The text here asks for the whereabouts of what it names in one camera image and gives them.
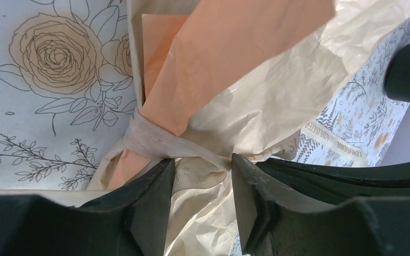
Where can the cream ribbon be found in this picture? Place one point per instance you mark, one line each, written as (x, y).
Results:
(154, 143)

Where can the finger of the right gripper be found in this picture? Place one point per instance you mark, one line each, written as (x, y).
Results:
(335, 185)

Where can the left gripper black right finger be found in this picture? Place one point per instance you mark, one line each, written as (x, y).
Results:
(260, 200)

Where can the floral patterned table mat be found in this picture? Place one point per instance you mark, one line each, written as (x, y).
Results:
(67, 96)

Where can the colourful flower bouquet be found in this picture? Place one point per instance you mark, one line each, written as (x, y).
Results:
(238, 77)

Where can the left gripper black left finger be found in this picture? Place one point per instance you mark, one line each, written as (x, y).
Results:
(133, 219)

